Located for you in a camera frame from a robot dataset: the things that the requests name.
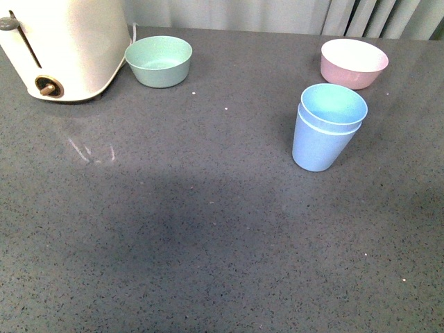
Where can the blue cup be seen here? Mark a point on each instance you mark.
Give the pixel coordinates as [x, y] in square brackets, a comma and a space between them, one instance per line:
[332, 108]
[315, 149]

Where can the green bowl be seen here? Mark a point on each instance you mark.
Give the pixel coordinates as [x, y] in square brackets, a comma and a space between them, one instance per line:
[159, 61]

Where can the pink bowl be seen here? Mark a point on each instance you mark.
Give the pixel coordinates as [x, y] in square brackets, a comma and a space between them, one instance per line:
[352, 63]

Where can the white two-slot toaster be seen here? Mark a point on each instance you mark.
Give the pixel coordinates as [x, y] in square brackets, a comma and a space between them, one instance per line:
[65, 50]

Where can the grey curtain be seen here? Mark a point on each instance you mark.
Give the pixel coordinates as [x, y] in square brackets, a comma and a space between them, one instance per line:
[388, 19]

